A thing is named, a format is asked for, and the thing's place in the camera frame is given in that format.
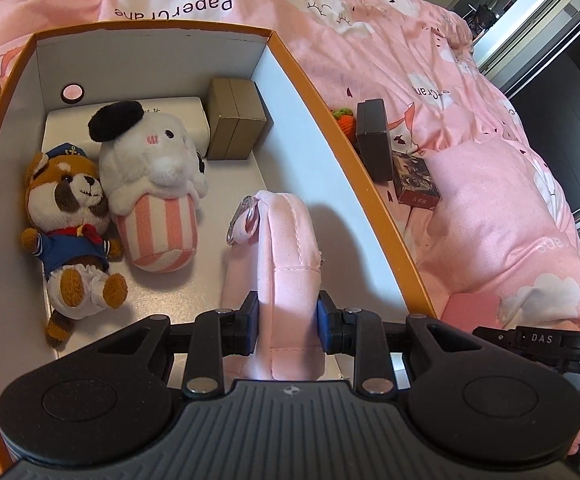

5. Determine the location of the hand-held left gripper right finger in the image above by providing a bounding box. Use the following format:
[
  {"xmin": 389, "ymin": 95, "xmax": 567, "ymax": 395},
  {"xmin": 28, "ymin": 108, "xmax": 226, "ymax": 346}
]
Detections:
[{"xmin": 316, "ymin": 290, "xmax": 481, "ymax": 397}]

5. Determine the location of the dark grey box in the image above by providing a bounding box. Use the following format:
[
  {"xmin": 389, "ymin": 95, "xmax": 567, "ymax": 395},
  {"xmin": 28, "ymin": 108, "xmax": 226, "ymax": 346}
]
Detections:
[{"xmin": 356, "ymin": 99, "xmax": 395, "ymax": 184}]

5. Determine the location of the dark sliding wardrobe door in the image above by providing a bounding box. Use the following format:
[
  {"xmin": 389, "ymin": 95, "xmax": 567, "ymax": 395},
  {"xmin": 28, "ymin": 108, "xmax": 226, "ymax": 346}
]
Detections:
[{"xmin": 505, "ymin": 25, "xmax": 580, "ymax": 211}]

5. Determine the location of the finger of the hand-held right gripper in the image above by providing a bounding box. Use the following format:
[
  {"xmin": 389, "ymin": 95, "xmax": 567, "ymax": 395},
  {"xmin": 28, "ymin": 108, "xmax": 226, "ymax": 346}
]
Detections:
[{"xmin": 472, "ymin": 326, "xmax": 518, "ymax": 348}]

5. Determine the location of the red panda sailor plush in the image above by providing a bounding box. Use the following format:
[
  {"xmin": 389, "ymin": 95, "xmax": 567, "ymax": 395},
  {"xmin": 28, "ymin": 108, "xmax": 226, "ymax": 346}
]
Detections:
[{"xmin": 20, "ymin": 142, "xmax": 129, "ymax": 348}]

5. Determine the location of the pink snap wallet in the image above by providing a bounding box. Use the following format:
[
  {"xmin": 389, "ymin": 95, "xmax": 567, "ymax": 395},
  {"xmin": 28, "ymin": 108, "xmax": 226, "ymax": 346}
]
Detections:
[{"xmin": 440, "ymin": 294, "xmax": 502, "ymax": 333}]

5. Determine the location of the illustrated card deck box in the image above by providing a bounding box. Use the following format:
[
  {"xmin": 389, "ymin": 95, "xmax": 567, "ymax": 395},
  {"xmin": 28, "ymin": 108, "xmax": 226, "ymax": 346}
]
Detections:
[{"xmin": 391, "ymin": 151, "xmax": 442, "ymax": 209}]

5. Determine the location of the white plush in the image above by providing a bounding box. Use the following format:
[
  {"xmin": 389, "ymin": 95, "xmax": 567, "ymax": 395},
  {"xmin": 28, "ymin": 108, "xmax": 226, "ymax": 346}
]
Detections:
[{"xmin": 87, "ymin": 101, "xmax": 209, "ymax": 275}]

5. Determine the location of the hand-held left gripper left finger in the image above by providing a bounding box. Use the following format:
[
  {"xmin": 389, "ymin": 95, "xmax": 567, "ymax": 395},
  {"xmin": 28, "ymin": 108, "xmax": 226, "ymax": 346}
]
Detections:
[{"xmin": 94, "ymin": 290, "xmax": 261, "ymax": 397}]

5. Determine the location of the orange crochet toy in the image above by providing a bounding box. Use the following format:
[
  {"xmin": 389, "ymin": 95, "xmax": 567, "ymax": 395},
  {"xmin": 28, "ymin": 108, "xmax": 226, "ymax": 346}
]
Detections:
[{"xmin": 331, "ymin": 105, "xmax": 361, "ymax": 143}]

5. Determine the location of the pink cloud print duvet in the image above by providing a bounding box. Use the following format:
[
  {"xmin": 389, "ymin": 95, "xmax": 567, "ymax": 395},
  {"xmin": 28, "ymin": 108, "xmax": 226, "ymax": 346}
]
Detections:
[{"xmin": 0, "ymin": 0, "xmax": 580, "ymax": 361}]

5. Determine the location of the orange cardboard box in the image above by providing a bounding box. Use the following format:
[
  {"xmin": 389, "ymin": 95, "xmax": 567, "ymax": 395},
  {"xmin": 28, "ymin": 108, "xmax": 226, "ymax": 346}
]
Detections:
[{"xmin": 0, "ymin": 19, "xmax": 438, "ymax": 471}]

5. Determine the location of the small tan box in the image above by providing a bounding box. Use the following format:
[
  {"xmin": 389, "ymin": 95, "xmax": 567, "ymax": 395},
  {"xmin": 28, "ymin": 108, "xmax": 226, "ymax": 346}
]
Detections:
[{"xmin": 206, "ymin": 76, "xmax": 275, "ymax": 161}]

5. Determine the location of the pink fabric pouch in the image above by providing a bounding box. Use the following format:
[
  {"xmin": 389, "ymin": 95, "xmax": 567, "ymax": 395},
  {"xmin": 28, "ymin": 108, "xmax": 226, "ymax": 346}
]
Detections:
[{"xmin": 220, "ymin": 190, "xmax": 327, "ymax": 382}]

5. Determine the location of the long white box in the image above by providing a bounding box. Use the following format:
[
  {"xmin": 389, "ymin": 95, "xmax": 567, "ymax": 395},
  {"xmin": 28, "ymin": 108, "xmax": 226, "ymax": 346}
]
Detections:
[{"xmin": 40, "ymin": 95, "xmax": 211, "ymax": 161}]

